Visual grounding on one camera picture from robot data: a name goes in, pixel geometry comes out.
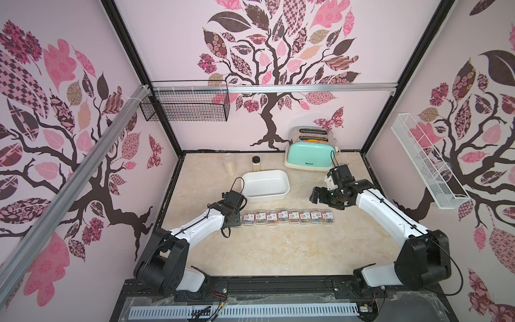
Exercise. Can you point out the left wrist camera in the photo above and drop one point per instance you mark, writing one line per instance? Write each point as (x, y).
(234, 200)

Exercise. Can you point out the aluminium rail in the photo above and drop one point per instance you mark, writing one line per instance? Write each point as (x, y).
(246, 89)
(30, 246)

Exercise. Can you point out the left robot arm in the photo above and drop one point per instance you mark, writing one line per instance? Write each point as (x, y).
(162, 265)

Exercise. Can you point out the aluminium rail back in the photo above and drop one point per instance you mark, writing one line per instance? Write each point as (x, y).
(246, 89)

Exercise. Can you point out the black wire basket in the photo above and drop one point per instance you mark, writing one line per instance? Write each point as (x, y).
(188, 101)

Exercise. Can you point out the white cable duct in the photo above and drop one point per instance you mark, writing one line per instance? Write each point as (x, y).
(233, 311)

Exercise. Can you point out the paper clip box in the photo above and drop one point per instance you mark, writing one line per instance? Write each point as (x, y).
(305, 216)
(271, 217)
(316, 216)
(260, 218)
(293, 216)
(248, 218)
(327, 216)

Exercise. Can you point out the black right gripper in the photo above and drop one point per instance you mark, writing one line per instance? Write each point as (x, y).
(322, 195)

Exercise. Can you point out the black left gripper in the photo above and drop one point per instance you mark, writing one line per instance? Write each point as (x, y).
(236, 221)

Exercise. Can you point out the paper clip box side-left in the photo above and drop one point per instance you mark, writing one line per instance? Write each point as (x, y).
(283, 216)

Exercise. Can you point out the aluminium rail left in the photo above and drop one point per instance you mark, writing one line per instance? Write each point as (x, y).
(30, 246)

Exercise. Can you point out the black base frame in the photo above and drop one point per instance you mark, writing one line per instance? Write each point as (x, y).
(377, 304)

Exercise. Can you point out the white plastic storage box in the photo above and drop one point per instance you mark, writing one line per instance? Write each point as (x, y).
(266, 185)

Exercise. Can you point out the black-lidded spice bottle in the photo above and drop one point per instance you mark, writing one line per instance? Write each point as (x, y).
(256, 163)

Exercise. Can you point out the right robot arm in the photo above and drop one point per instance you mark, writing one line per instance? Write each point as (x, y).
(424, 259)

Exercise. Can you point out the white wire basket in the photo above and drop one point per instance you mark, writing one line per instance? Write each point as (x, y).
(419, 140)

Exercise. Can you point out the mint green toaster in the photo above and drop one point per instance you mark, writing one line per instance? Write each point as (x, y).
(311, 148)

